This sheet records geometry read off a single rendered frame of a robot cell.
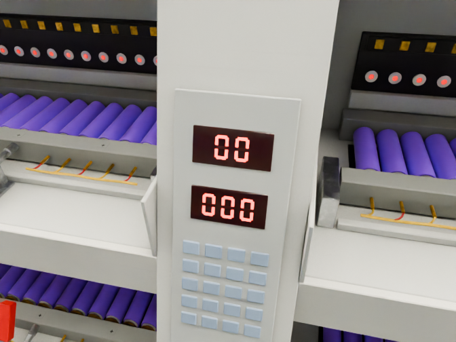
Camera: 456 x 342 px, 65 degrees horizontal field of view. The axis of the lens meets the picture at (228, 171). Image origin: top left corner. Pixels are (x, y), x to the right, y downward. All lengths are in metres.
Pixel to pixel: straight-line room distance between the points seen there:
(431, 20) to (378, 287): 0.26
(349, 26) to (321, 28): 0.20
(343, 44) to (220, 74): 0.22
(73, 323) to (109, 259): 0.17
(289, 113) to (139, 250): 0.14
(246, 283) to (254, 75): 0.13
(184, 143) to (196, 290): 0.10
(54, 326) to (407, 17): 0.46
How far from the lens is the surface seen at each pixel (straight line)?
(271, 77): 0.20
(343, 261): 0.25
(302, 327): 0.43
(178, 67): 0.21
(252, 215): 0.21
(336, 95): 0.40
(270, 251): 0.22
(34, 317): 0.46
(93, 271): 0.30
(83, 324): 0.43
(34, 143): 0.35
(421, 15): 0.41
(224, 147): 0.20
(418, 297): 0.25
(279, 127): 0.20
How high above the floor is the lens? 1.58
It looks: 18 degrees down
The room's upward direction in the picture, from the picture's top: 4 degrees clockwise
